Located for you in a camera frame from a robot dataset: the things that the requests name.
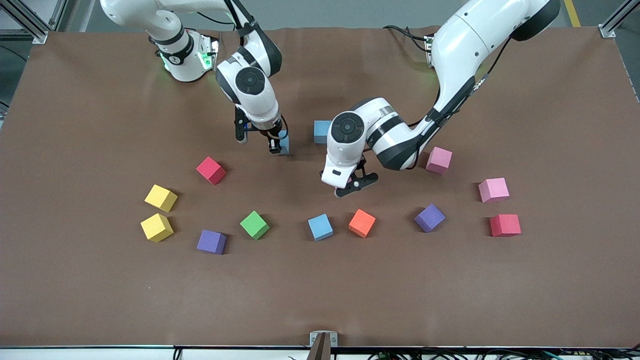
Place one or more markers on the purple foam cube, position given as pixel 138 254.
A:
pixel 211 241
pixel 429 217

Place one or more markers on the pink foam cube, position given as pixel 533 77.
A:
pixel 493 189
pixel 440 160

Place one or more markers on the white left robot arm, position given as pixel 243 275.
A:
pixel 465 45

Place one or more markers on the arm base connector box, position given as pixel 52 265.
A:
pixel 207 55
pixel 428 45

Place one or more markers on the yellow foam cube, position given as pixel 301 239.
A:
pixel 156 227
pixel 160 197

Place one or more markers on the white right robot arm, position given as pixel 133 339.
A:
pixel 250 80

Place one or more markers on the red foam cube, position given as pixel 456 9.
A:
pixel 505 225
pixel 210 170

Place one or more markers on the grey metal table clamp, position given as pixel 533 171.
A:
pixel 323 345

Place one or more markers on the aluminium frame post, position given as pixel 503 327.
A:
pixel 607 31
pixel 39 36

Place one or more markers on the brown table mat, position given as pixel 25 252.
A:
pixel 320 290

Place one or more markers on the blue foam cube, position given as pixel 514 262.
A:
pixel 320 227
pixel 321 131
pixel 286 145

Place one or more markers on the orange foam cube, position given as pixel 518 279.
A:
pixel 362 222

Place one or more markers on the green foam cube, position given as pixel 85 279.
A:
pixel 254 224

